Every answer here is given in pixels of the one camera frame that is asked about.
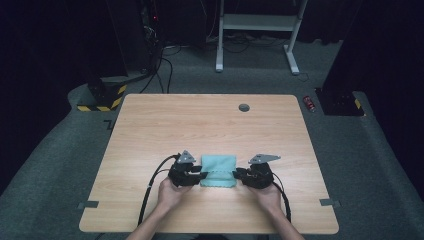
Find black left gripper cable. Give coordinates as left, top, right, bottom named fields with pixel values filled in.
left=137, top=153, right=181, bottom=227

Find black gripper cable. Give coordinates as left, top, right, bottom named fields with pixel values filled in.
left=271, top=180, right=293, bottom=224
left=137, top=153, right=181, bottom=227

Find black equipment rack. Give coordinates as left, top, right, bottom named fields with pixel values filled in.
left=138, top=0, right=165, bottom=73

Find black base with yellow mark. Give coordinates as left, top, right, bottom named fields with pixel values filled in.
left=314, top=87, right=366, bottom=117

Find white metal stand frame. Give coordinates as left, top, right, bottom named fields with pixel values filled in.
left=215, top=0, right=309, bottom=76

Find person's left hand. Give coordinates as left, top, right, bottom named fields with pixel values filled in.
left=156, top=176, right=195, bottom=212

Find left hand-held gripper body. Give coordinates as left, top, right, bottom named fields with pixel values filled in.
left=167, top=149, right=202, bottom=188

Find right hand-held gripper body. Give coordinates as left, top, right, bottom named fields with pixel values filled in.
left=245, top=153, right=282, bottom=190

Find black floor cables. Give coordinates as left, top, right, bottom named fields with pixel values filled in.
left=139, top=43, right=183, bottom=95

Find black yellow striped base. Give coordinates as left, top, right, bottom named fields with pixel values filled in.
left=76, top=75, right=129, bottom=113

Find red can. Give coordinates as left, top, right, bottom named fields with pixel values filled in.
left=302, top=95, right=316, bottom=114

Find teal cleaning cloth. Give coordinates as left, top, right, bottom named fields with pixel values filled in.
left=199, top=153, right=238, bottom=189

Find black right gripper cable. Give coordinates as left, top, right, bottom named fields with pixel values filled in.
left=271, top=180, right=293, bottom=224

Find person's right hand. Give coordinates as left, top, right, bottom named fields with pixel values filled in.
left=247, top=181, right=283, bottom=215

